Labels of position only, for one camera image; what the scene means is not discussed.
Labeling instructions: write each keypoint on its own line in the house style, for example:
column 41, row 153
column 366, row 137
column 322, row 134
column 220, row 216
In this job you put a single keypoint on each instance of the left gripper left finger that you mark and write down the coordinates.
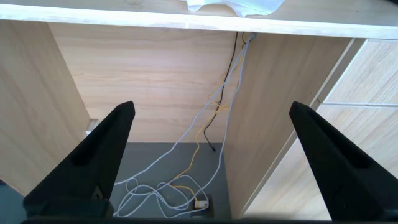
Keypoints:
column 93, row 161

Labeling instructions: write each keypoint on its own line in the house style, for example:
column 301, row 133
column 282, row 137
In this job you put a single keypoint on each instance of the wooden drawer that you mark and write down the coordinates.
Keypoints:
column 370, row 71
column 298, row 183

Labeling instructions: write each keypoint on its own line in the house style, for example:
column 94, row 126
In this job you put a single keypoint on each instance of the black floor socket box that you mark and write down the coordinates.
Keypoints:
column 202, row 206

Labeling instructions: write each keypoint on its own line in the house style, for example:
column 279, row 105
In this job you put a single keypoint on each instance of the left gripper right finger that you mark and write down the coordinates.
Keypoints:
column 339, row 165

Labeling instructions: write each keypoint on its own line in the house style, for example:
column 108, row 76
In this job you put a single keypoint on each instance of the white plastic bag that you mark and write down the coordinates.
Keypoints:
column 245, row 6

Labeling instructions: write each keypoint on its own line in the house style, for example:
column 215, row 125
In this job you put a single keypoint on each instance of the wooden counter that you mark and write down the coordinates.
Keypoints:
column 149, row 87

